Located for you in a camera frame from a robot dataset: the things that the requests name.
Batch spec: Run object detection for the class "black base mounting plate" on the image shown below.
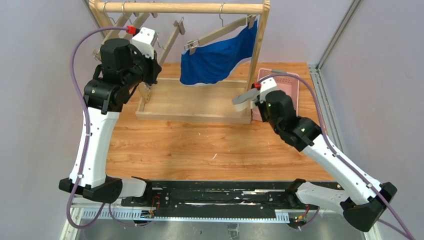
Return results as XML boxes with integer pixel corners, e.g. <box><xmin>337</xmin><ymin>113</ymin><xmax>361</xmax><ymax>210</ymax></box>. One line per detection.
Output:
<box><xmin>104</xmin><ymin>180</ymin><xmax>322</xmax><ymax>222</ymax></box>

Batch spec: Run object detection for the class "blue underwear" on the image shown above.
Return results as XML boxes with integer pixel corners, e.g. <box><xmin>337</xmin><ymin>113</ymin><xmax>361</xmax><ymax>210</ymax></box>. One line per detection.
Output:
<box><xmin>179</xmin><ymin>20</ymin><xmax>258</xmax><ymax>86</ymax></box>

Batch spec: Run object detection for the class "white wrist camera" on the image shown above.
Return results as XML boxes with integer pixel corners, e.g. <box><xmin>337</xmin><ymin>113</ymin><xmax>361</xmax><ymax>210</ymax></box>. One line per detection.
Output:
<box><xmin>130</xmin><ymin>27</ymin><xmax>158</xmax><ymax>60</ymax></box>
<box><xmin>253</xmin><ymin>77</ymin><xmax>279</xmax><ymax>104</ymax></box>

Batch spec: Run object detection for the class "aluminium frame rail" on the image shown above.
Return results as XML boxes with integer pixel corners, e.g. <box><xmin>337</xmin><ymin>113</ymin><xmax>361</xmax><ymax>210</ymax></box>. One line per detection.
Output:
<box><xmin>308</xmin><ymin>0</ymin><xmax>382</xmax><ymax>240</ymax></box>

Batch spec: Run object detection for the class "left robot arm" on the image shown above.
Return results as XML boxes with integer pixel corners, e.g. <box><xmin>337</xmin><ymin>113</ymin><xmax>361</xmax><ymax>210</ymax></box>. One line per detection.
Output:
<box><xmin>58</xmin><ymin>38</ymin><xmax>162</xmax><ymax>204</ymax></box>

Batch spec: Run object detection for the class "empty wooden clip hanger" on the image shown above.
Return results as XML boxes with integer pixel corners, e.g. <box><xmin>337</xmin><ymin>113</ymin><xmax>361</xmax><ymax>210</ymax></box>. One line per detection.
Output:
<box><xmin>89</xmin><ymin>0</ymin><xmax>132</xmax><ymax>46</ymax></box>

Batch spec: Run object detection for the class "wooden clothes rack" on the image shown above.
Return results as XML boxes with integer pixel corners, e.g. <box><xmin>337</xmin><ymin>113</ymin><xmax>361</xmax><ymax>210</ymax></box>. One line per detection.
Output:
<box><xmin>106</xmin><ymin>0</ymin><xmax>271</xmax><ymax>124</ymax></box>

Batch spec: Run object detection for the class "wooden hanger with grey underwear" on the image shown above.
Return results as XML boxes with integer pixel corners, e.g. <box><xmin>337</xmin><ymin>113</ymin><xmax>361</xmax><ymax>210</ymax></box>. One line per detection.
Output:
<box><xmin>158</xmin><ymin>17</ymin><xmax>186</xmax><ymax>66</ymax></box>

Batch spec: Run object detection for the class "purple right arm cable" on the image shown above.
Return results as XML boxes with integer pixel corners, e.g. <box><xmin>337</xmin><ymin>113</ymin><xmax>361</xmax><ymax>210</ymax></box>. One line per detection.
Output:
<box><xmin>253</xmin><ymin>73</ymin><xmax>416</xmax><ymax>240</ymax></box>

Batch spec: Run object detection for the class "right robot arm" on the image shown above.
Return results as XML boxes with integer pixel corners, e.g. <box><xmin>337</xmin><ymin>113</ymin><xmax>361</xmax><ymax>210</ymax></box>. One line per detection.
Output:
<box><xmin>253</xmin><ymin>90</ymin><xmax>397</xmax><ymax>232</ymax></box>

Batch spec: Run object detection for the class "pink plastic basket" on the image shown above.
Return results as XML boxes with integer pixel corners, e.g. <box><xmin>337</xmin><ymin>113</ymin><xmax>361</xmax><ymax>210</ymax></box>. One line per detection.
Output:
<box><xmin>251</xmin><ymin>68</ymin><xmax>300</xmax><ymax>113</ymax></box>

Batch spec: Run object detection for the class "wooden clip hanger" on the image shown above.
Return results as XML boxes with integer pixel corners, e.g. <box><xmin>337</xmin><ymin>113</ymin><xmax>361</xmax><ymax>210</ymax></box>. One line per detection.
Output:
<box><xmin>121</xmin><ymin>1</ymin><xmax>158</xmax><ymax>28</ymax></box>
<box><xmin>89</xmin><ymin>0</ymin><xmax>132</xmax><ymax>46</ymax></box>

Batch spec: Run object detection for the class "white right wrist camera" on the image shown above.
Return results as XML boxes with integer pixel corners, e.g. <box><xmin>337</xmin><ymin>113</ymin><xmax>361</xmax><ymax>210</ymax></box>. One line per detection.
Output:
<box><xmin>253</xmin><ymin>77</ymin><xmax>279</xmax><ymax>104</ymax></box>

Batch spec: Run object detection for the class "wooden hanger with blue underwear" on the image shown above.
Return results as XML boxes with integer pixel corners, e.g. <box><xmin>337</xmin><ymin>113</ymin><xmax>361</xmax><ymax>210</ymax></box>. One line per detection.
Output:
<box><xmin>184</xmin><ymin>2</ymin><xmax>257</xmax><ymax>55</ymax></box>

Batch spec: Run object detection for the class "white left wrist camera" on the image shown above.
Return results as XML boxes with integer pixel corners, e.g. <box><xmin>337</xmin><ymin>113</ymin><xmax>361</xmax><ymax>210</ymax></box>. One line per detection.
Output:
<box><xmin>130</xmin><ymin>27</ymin><xmax>158</xmax><ymax>60</ymax></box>

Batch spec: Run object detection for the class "grey underwear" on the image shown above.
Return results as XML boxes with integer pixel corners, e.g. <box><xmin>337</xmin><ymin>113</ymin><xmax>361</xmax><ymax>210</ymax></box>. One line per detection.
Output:
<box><xmin>232</xmin><ymin>88</ymin><xmax>260</xmax><ymax>112</ymax></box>

